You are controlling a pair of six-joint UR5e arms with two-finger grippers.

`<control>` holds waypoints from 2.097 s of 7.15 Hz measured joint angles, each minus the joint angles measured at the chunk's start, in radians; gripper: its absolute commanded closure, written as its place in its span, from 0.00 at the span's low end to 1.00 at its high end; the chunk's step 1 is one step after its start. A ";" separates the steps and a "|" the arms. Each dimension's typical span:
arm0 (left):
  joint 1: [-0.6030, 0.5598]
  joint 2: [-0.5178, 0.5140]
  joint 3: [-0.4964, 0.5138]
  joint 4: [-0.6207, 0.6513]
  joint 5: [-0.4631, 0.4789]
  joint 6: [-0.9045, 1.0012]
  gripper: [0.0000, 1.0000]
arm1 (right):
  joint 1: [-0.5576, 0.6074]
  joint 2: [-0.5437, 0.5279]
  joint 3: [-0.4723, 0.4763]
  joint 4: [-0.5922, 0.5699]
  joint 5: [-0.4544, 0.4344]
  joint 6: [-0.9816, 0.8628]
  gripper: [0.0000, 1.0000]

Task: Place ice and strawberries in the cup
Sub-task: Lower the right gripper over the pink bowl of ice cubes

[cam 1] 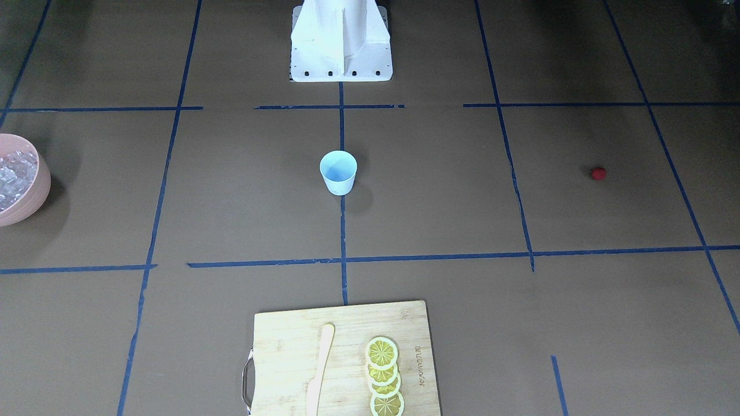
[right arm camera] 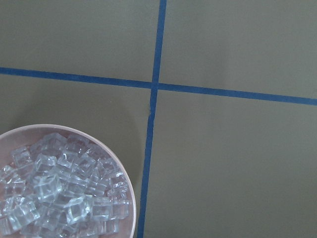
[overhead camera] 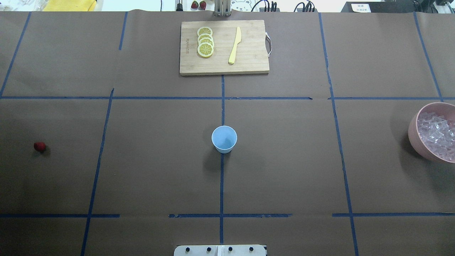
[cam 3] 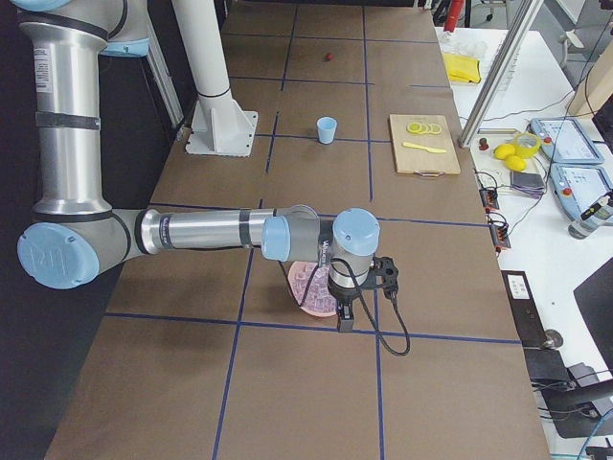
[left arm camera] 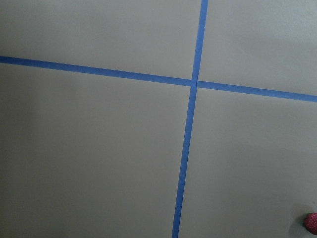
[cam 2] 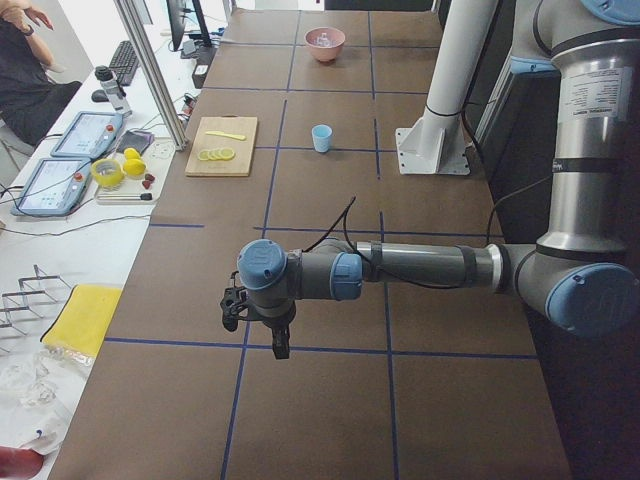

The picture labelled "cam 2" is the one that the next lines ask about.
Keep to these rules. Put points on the teach pendant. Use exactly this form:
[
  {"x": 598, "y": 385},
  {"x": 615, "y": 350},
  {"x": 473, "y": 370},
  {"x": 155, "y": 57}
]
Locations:
[
  {"x": 54, "y": 189},
  {"x": 89, "y": 135}
]

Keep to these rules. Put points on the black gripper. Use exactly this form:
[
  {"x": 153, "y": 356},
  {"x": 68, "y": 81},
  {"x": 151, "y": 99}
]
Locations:
[{"x": 277, "y": 324}]

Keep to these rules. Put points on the computer monitor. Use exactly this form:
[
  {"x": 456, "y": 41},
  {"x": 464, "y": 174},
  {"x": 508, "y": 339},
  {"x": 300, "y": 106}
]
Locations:
[{"x": 177, "y": 11}]

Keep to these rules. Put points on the lemon slice four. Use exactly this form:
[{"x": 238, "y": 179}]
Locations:
[{"x": 227, "y": 153}]

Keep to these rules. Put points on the aluminium frame post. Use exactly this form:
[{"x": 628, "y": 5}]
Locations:
[{"x": 155, "y": 80}]

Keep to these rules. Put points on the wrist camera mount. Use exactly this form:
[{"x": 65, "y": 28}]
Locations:
[{"x": 234, "y": 305}]

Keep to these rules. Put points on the ice cubes in bowl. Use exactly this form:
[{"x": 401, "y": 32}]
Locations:
[{"x": 323, "y": 40}]

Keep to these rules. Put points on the pink bowl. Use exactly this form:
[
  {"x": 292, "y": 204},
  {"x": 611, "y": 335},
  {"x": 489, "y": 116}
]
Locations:
[{"x": 325, "y": 55}]

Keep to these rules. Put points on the white tray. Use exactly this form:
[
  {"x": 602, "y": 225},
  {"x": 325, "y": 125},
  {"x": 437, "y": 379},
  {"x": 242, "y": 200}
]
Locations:
[{"x": 130, "y": 191}]

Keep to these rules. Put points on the white camera pole stand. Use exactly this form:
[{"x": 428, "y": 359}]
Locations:
[{"x": 435, "y": 144}]

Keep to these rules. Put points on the clear plastic bag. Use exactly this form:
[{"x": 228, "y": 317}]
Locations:
[{"x": 40, "y": 392}]

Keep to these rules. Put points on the whole lemon front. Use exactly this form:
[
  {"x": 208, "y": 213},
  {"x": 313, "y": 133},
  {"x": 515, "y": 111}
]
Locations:
[{"x": 134, "y": 167}]

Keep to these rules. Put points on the lower teach pendant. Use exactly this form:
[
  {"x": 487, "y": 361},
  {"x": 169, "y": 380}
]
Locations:
[{"x": 54, "y": 189}]

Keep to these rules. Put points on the light blue cup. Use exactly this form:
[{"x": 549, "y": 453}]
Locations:
[{"x": 322, "y": 135}]

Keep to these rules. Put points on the whole lemon back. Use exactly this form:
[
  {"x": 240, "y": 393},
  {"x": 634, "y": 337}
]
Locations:
[{"x": 131, "y": 153}]

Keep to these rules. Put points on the upper teach pendant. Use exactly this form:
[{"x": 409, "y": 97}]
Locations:
[{"x": 89, "y": 135}]

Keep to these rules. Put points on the black keyboard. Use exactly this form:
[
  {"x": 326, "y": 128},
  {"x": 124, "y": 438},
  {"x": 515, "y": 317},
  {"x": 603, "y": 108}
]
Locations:
[{"x": 124, "y": 63}]

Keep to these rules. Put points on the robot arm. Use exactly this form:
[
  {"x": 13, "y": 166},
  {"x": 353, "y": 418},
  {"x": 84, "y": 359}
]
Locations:
[{"x": 572, "y": 274}]

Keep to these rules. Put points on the wire rack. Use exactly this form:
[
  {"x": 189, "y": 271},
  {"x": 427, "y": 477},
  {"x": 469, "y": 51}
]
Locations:
[{"x": 29, "y": 308}]

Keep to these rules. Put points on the person at desk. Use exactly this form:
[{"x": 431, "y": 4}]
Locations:
[{"x": 31, "y": 103}]

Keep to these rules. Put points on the water bottle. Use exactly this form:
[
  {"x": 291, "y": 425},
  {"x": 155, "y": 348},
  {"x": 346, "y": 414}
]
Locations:
[{"x": 113, "y": 90}]

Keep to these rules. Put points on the bear coaster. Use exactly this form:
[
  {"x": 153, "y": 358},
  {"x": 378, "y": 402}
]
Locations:
[{"x": 160, "y": 150}]

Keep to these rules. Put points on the wooden cutting board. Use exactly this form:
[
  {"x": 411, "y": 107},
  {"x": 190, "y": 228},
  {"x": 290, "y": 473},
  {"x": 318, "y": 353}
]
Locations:
[{"x": 240, "y": 164}]

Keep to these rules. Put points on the whole lemon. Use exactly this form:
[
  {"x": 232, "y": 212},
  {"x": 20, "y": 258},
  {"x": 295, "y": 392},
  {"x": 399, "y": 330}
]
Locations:
[
  {"x": 134, "y": 167},
  {"x": 131, "y": 153}
]

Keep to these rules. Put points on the red object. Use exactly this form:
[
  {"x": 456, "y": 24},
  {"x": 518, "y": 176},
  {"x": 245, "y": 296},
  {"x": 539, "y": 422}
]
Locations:
[{"x": 19, "y": 463}]

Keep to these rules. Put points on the yellow cloth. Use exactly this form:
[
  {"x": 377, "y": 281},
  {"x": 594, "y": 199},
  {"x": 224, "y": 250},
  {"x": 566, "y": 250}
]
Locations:
[{"x": 82, "y": 324}]

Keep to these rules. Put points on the yellow tape roll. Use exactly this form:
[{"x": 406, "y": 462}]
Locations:
[{"x": 107, "y": 172}]

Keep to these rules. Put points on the computer mouse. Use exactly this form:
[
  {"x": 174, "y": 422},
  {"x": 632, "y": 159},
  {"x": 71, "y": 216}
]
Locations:
[{"x": 99, "y": 96}]

